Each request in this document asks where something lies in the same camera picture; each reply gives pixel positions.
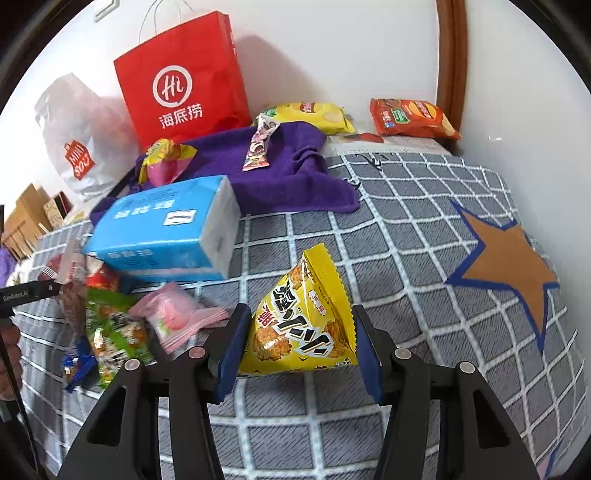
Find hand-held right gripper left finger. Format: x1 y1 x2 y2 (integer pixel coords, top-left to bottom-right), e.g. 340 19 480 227
58 304 252 480

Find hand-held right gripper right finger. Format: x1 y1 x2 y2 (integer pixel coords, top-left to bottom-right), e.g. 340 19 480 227
353 304 541 480

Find clear printed snack packet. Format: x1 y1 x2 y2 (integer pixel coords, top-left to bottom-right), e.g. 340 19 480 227
44 240 122 342

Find yellow triangular snack packet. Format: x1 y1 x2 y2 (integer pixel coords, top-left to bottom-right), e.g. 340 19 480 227
238 244 358 376

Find green snack packet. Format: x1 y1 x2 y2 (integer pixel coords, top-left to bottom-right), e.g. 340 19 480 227
85 287 155 391

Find person's left forearm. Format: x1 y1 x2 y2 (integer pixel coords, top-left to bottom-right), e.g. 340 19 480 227
0 318 21 384

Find purple plush toy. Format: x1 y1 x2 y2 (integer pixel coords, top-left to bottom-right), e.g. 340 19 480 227
0 244 17 289

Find brown cardboard boxes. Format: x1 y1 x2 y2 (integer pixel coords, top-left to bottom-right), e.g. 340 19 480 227
0 184 70 261

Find small blue candy wrapper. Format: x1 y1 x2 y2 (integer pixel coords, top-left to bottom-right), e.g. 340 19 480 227
62 353 95 393

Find grey checked blanket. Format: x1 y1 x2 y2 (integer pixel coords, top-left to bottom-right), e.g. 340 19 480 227
9 148 583 480

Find blue tissue pack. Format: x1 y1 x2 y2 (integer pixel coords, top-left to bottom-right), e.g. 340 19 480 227
82 175 242 282

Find purple cloth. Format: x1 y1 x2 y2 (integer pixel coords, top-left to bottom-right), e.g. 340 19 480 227
90 121 361 227

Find yellow and pink snack packet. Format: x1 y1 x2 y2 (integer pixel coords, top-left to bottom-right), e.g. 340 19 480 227
137 137 198 188

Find white bag with red logo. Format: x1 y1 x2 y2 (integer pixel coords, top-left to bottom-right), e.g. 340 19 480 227
34 73 139 201

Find slim pink snack stick packet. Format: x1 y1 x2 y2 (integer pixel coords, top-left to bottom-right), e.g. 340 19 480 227
242 114 282 172

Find white printed cloth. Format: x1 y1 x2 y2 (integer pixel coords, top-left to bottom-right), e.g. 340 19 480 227
323 131 455 158

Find orange chips bag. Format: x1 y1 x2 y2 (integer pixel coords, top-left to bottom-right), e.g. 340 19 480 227
369 98 462 140

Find yellow chips bag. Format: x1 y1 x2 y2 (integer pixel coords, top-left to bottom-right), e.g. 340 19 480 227
252 102 356 136

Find red paper bag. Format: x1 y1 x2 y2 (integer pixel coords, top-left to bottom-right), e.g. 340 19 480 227
113 0 252 151

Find black cable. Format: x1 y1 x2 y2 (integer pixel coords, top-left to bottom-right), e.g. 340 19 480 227
0 342 40 480

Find white wall switch plate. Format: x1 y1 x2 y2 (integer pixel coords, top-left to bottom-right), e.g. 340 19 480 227
92 0 122 23

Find brown wooden door frame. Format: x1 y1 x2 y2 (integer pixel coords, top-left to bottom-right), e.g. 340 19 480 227
436 0 476 155

